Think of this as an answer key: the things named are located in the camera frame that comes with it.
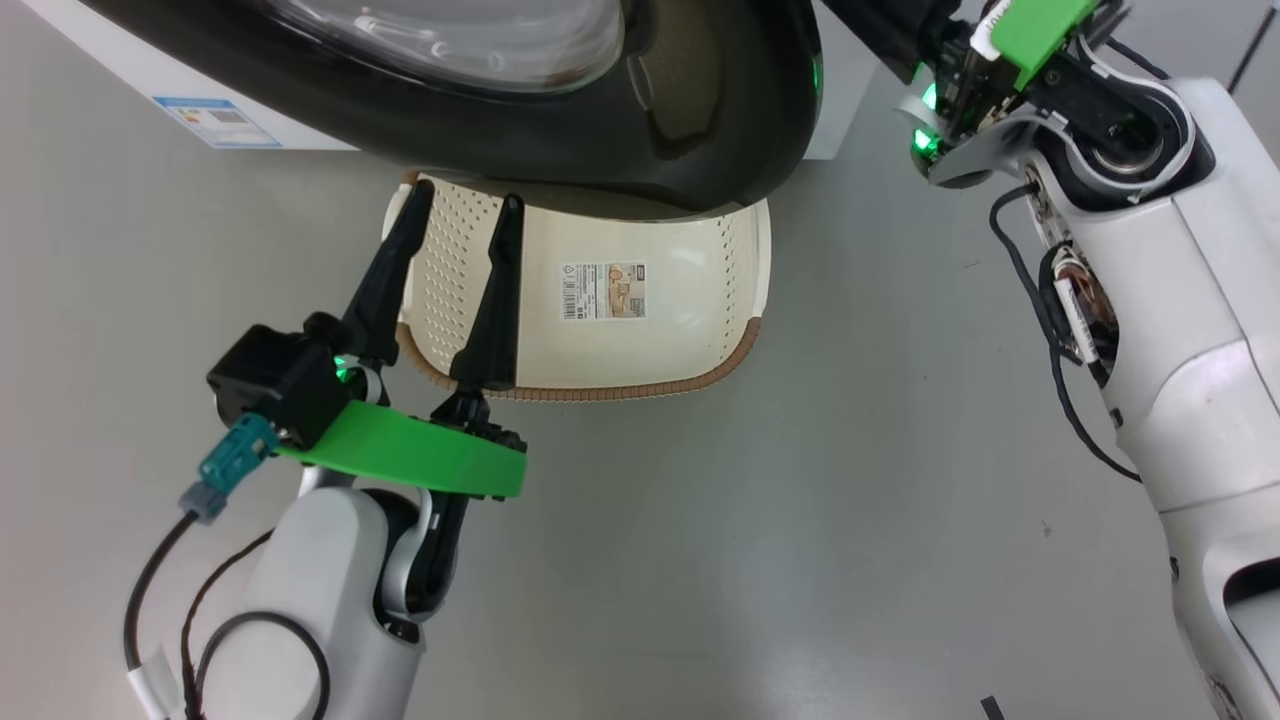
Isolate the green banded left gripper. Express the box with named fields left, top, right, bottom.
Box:
left=278, top=180, right=528, bottom=499

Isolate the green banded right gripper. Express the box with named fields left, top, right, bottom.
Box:
left=820, top=0, right=1101, bottom=161

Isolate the black round glass washer door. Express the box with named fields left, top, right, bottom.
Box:
left=80, top=0, right=824, bottom=222

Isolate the printed basket label sticker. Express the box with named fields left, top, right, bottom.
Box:
left=560, top=262, right=648, bottom=321

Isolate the cream perforated basket brown rim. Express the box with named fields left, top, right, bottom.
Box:
left=383, top=172, right=773, bottom=403

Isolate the blue white energy label sticker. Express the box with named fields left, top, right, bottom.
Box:
left=153, top=97, right=283, bottom=149

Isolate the teal left cable connector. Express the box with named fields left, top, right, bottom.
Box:
left=180, top=413, right=283, bottom=523

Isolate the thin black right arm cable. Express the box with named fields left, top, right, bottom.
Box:
left=990, top=183, right=1143, bottom=483

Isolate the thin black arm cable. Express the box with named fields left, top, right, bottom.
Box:
left=990, top=183, right=1143, bottom=483
left=123, top=510, right=333, bottom=720

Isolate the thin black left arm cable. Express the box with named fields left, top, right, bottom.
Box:
left=123, top=510, right=333, bottom=720

